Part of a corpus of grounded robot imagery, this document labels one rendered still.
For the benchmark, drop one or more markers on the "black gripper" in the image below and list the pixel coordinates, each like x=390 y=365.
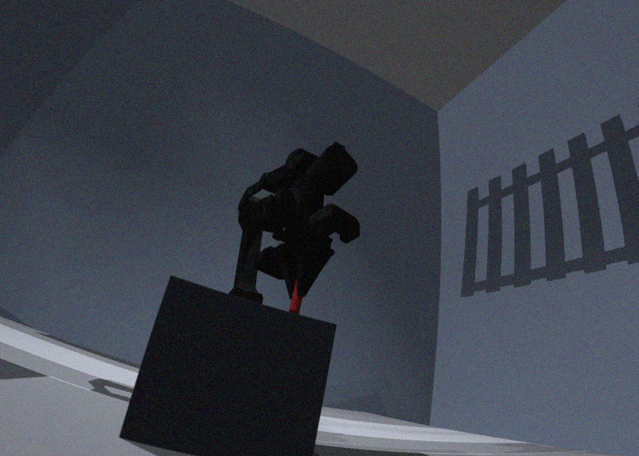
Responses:
x=307 y=249

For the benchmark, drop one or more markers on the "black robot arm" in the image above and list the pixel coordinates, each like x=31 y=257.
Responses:
x=307 y=176

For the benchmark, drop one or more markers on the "red peg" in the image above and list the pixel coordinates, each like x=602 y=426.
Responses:
x=295 y=302

